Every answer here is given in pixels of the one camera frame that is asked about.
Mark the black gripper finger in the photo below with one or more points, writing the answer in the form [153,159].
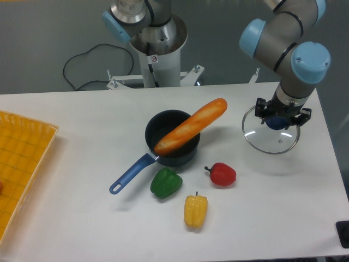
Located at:
[262,110]
[300,119]

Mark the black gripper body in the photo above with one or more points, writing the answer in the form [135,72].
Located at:
[277,108]

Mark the glass pot lid blue knob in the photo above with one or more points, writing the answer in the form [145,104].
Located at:
[269,136]

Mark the dark blue saucepan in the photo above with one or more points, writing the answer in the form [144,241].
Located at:
[160,125]

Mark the yellow toy bell pepper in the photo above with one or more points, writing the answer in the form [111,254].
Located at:
[195,211]

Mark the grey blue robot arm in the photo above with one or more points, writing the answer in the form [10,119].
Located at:
[300,66]

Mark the orange toy baguette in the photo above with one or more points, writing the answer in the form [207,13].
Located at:
[191,127]

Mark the red toy bell pepper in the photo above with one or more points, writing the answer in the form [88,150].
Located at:
[221,174]

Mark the black corner device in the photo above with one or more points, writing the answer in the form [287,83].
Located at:
[342,228]

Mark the green toy bell pepper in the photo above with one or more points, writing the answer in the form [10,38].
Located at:
[165,183]

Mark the yellow woven basket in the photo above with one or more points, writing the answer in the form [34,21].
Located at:
[24,144]

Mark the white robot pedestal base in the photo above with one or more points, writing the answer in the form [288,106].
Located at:
[159,50]

